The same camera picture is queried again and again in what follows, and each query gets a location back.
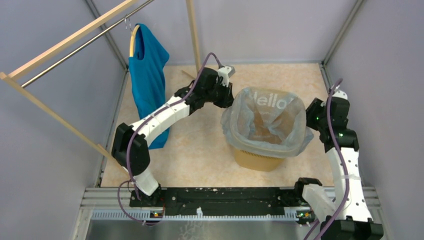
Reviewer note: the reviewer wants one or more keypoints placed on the wooden clothes hanger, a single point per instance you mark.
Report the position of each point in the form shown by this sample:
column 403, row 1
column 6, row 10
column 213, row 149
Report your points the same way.
column 132, row 42

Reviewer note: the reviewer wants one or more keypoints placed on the blue t-shirt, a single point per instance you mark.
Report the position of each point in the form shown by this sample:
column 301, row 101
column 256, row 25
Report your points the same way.
column 146, row 67

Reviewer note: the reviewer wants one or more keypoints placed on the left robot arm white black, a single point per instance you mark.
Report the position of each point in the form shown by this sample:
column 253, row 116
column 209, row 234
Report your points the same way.
column 131, row 142

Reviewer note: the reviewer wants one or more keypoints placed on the wooden clothes rack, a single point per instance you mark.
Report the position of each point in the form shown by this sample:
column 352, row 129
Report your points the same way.
column 83, row 90

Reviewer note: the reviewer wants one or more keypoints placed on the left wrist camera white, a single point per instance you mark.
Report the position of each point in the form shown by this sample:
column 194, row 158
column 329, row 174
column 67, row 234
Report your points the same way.
column 226, row 72

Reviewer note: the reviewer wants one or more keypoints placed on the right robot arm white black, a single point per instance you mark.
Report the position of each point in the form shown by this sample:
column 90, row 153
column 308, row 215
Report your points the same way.
column 347, row 216

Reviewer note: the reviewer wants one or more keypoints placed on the light blue plastic trash bag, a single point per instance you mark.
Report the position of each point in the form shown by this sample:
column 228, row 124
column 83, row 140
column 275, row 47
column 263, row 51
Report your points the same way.
column 267, row 122

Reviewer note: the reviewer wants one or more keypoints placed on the white toothed cable duct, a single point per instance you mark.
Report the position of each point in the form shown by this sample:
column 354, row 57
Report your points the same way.
column 147, row 215

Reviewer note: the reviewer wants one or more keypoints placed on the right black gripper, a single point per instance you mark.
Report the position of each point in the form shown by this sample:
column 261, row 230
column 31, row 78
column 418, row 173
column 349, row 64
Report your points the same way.
column 315, row 106

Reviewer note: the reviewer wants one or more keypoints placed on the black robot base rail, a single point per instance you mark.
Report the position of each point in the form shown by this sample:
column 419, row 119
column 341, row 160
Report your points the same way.
column 223, row 201

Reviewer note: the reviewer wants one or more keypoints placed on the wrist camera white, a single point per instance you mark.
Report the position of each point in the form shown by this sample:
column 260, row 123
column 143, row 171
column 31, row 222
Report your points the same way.
column 337, row 92
column 226, row 72

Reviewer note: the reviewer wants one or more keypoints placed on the yellow plastic trash bin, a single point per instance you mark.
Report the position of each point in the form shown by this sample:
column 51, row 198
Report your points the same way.
column 256, row 162

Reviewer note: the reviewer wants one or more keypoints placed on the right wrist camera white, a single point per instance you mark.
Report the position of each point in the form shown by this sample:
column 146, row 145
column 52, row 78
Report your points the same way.
column 337, row 92

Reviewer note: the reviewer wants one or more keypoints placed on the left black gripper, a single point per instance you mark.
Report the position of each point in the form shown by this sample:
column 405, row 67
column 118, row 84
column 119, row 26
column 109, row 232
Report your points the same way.
column 227, row 99

